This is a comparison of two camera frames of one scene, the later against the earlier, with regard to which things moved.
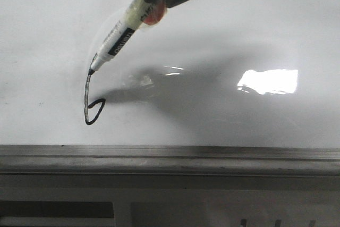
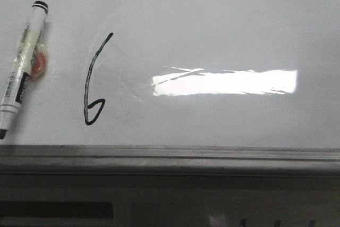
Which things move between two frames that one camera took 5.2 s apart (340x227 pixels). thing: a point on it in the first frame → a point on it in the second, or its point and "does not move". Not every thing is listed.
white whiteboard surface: [254, 64] does not move
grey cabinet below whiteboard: [162, 200] does not move
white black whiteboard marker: [136, 15] → [23, 62]
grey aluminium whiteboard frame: [168, 160] does not move
